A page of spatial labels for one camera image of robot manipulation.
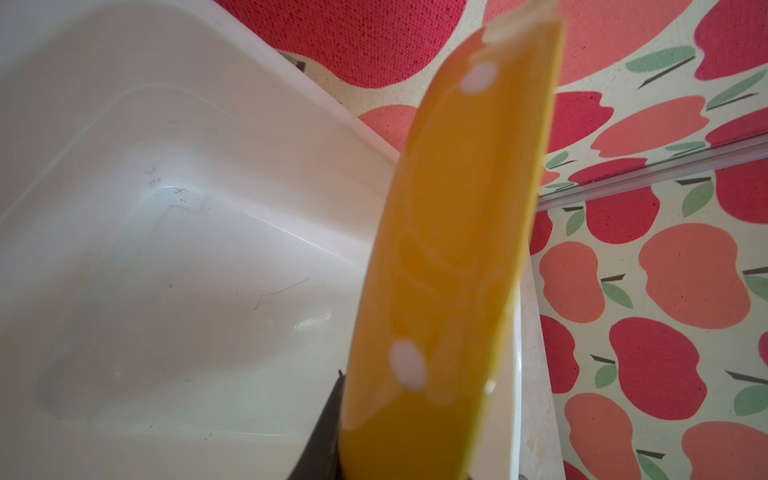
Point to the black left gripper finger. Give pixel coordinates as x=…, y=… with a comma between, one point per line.
x=320, y=458

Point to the yellow polka dot plate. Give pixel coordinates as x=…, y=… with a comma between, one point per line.
x=438, y=299

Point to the white plastic bin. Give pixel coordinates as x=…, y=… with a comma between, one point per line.
x=186, y=220

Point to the aluminium frame post right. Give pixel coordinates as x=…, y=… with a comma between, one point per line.
x=724, y=156

